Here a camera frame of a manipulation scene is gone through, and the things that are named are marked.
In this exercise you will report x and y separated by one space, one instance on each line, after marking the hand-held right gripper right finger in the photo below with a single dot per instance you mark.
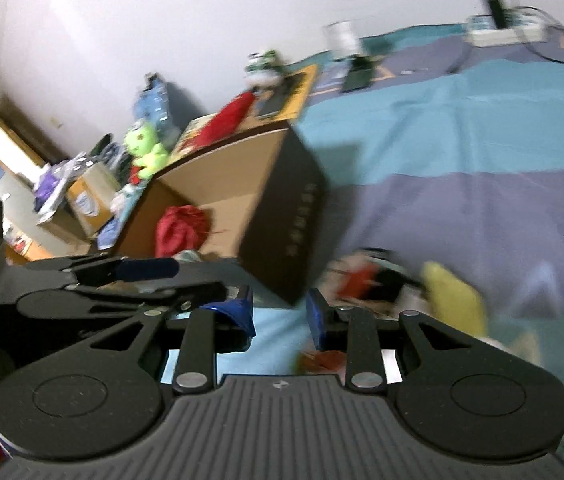
318 320

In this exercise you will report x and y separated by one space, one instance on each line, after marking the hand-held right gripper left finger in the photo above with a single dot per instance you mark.
227 312

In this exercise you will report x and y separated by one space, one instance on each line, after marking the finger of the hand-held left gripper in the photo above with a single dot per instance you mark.
146 269
111 302

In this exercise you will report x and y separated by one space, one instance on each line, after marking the red black plush toy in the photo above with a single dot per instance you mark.
362 280

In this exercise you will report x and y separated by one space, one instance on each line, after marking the brown cardboard box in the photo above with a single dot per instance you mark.
221 165

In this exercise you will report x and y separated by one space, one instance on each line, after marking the yellow soft toy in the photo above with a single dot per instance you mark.
454 295

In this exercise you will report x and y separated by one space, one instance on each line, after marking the red cloth bag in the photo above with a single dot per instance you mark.
176 230

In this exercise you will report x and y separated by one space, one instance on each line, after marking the blue patterned cloth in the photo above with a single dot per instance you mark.
109 232

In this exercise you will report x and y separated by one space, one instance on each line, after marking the small white cloth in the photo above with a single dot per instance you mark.
122 200

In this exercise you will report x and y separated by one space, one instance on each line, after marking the wooden desk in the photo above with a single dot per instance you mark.
61 246

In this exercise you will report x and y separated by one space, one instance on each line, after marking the yellow tissue box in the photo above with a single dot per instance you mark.
89 200

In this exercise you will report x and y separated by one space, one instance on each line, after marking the purple plastic bag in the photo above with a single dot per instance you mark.
54 185

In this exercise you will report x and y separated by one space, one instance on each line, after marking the dark striped cloth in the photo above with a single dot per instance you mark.
106 152

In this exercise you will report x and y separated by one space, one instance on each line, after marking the green frog plush toy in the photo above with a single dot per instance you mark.
144 142

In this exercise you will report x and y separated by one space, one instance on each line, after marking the illustrated picture book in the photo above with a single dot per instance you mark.
187 136

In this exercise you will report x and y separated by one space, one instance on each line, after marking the blue bagged plush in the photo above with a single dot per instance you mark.
154 105

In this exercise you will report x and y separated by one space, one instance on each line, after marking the red long plush pillow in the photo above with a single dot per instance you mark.
224 117

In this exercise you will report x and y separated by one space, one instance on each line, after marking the dark smartphone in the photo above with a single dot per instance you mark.
277 99

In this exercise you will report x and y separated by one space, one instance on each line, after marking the white green plush toy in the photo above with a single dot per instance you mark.
262 76

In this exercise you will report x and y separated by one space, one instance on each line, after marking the yellow brown book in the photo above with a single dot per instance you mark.
308 85

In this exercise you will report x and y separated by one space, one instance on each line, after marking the dark green phone stand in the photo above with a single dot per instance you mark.
358 77

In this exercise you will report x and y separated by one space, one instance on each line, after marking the silver phone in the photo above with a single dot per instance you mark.
343 37

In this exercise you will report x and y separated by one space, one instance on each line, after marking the white power strip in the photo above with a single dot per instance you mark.
492 36

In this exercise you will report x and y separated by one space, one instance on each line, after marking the black charger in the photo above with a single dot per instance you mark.
496 7

